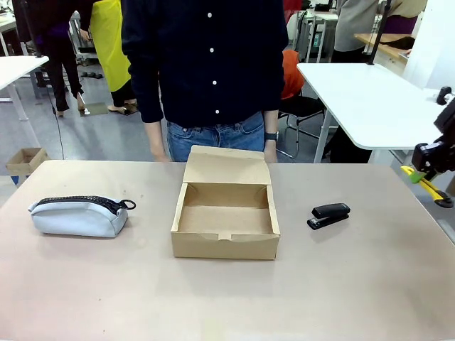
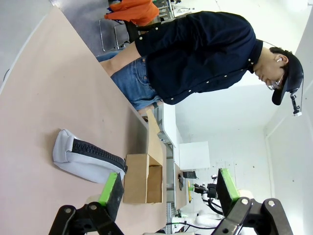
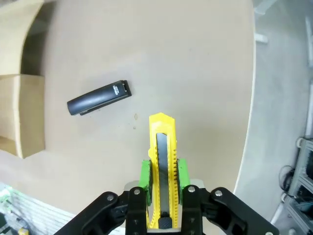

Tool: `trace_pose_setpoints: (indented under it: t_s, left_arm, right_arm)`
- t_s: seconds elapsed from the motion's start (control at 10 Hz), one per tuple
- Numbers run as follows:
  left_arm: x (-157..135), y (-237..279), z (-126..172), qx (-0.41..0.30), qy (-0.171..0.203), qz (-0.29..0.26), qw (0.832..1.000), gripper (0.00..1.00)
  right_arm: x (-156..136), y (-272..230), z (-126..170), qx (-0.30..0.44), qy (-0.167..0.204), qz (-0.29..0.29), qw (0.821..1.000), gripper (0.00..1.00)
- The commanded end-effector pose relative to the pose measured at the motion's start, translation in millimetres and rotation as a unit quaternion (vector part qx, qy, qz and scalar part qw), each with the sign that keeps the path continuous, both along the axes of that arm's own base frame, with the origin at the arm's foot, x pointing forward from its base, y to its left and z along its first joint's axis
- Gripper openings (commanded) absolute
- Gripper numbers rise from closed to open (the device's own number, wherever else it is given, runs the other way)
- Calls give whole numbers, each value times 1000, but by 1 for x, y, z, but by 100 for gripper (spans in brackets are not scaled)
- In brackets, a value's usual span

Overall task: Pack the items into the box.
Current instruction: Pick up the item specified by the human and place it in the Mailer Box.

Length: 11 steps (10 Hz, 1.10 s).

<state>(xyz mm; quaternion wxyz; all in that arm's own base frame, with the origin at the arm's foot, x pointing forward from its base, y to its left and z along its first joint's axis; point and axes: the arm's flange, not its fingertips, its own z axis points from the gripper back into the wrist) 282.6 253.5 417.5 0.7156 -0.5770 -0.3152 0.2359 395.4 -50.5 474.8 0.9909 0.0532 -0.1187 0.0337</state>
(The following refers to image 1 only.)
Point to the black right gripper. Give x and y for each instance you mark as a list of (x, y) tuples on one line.
[(447, 122)]

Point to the black vertical pole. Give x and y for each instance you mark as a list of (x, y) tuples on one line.
[(377, 32)]

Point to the blue denim jeans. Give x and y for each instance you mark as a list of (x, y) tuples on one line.
[(217, 140)]

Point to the bystander in black clothes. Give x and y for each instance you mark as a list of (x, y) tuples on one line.
[(57, 46)]

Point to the dark navy button shirt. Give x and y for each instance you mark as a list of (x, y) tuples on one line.
[(206, 60)]

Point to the yellow black clamp tool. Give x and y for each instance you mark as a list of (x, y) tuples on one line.
[(432, 188)]

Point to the orange backed office chair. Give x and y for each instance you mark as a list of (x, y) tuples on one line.
[(293, 81)]

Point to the bystander in yellow apron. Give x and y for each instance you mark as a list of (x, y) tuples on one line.
[(112, 49)]

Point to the wooden topped workbench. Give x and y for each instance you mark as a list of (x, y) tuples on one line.
[(385, 46)]

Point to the person's left forearm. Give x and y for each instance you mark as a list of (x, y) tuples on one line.
[(270, 120)]

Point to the person's right forearm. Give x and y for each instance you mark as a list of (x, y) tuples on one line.
[(153, 136)]

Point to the black wristwatch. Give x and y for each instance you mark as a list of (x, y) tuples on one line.
[(271, 136)]

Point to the light grey zipper pencil case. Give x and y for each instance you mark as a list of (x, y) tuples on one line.
[(76, 222)]

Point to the open brown cardboard box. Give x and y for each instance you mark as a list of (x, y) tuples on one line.
[(227, 245)]

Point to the black floor power strip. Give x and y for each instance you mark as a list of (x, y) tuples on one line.
[(91, 75)]

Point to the large white desk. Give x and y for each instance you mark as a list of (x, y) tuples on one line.
[(369, 103)]

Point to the small shallow cardboard tray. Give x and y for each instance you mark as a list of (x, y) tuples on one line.
[(26, 160)]

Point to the bystander in grey sweater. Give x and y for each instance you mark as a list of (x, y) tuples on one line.
[(359, 28)]

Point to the grey metal equipment rack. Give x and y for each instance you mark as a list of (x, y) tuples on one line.
[(316, 35)]

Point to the black stapler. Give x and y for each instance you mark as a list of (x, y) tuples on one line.
[(328, 215)]

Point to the white desk with grey leg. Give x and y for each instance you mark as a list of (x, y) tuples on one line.
[(16, 71)]

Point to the person's right hand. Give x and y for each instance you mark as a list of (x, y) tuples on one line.
[(159, 154)]

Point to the square grey floor plate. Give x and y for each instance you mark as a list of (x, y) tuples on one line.
[(94, 109)]

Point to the person's left hand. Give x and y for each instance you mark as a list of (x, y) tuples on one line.
[(270, 151)]

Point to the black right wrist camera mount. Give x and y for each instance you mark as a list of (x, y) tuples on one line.
[(444, 95)]

